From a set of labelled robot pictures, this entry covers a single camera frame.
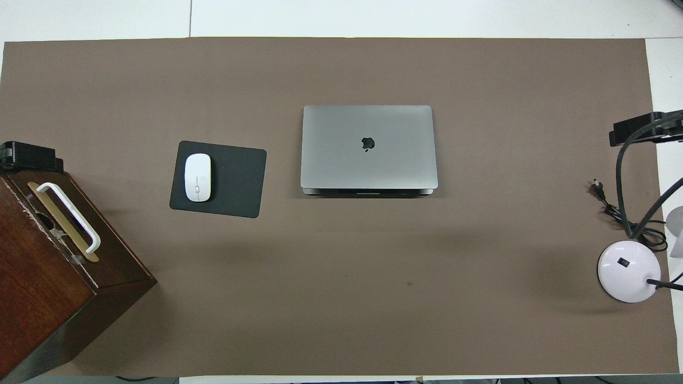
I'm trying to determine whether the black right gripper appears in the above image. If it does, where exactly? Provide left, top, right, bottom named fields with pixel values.
left=609, top=109, right=683, bottom=147

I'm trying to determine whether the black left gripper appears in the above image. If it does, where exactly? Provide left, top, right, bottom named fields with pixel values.
left=0, top=141, right=65, bottom=174

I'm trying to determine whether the grey apple laptop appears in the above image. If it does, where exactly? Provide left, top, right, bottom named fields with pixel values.
left=300, top=105, right=439, bottom=197

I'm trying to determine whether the gold metal box plate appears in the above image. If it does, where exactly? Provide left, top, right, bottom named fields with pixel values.
left=27, top=181, right=100, bottom=263

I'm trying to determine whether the dark brown wooden box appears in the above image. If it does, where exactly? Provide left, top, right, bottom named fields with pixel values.
left=0, top=169, right=158, bottom=383

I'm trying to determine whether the white computer mouse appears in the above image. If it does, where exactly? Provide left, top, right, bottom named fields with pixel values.
left=184, top=153, right=212, bottom=203

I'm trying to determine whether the black mouse pad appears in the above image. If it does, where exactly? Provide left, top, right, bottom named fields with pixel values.
left=169, top=140, right=267, bottom=219

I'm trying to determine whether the brown table mat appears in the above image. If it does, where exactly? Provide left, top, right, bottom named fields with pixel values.
left=0, top=37, right=679, bottom=377

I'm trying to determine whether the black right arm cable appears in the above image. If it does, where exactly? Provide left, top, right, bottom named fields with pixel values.
left=615, top=115, right=683, bottom=239

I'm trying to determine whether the black lamp power cable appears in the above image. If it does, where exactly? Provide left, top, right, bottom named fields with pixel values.
left=591, top=179, right=669, bottom=252

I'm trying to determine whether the white box handle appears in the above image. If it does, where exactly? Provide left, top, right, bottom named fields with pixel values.
left=36, top=182, right=101, bottom=254

